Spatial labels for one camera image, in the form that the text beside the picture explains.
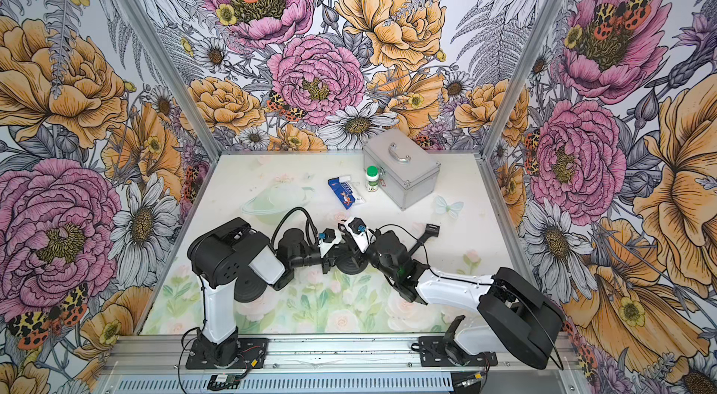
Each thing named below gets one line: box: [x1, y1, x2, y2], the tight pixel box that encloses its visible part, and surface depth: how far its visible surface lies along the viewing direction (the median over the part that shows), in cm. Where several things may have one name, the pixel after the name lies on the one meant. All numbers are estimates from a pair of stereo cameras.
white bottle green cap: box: [365, 165, 380, 194], surface depth 107 cm
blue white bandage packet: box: [327, 176, 356, 211], surface depth 107 cm
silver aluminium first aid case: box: [363, 127, 441, 212], surface depth 101 cm
